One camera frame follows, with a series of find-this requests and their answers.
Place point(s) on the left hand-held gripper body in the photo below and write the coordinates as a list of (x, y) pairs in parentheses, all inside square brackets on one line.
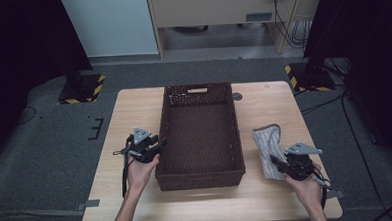
[(142, 149)]

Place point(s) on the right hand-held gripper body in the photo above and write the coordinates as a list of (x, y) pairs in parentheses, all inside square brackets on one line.
[(299, 164)]

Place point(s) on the grey striped cloth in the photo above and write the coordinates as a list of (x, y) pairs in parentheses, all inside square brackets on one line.
[(267, 144)]

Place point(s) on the brown woven basket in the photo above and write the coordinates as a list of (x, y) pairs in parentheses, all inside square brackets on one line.
[(198, 140)]

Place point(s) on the person's left hand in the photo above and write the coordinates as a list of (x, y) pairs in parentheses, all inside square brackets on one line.
[(141, 174)]

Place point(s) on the person's right hand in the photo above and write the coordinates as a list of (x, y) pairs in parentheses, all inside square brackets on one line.
[(309, 189)]

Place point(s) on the grey tape strip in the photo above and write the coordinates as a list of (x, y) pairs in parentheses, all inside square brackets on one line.
[(337, 193), (88, 204)]

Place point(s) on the round black table grommet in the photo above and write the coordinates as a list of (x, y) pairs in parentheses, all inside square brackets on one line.
[(238, 96)]

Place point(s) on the black yellow striped stand base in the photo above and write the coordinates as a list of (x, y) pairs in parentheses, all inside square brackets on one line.
[(83, 90), (311, 78)]

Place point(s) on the white board panel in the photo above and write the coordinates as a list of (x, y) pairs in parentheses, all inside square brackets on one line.
[(110, 24)]

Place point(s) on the beige wooden cabinet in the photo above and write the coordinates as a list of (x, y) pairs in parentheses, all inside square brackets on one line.
[(213, 9)]

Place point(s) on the black curtain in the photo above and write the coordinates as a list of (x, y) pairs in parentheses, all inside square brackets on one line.
[(21, 48), (370, 32)]

